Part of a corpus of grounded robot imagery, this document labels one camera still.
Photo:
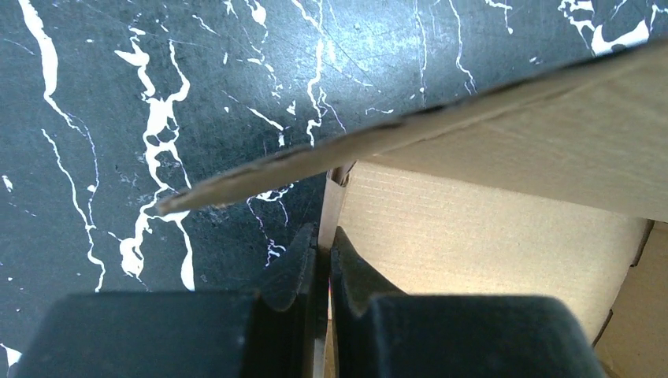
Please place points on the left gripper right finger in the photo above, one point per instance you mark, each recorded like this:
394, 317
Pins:
381, 331

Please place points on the brown cardboard box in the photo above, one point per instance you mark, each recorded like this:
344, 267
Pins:
552, 185

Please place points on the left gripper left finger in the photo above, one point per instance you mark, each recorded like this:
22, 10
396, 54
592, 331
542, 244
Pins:
263, 330

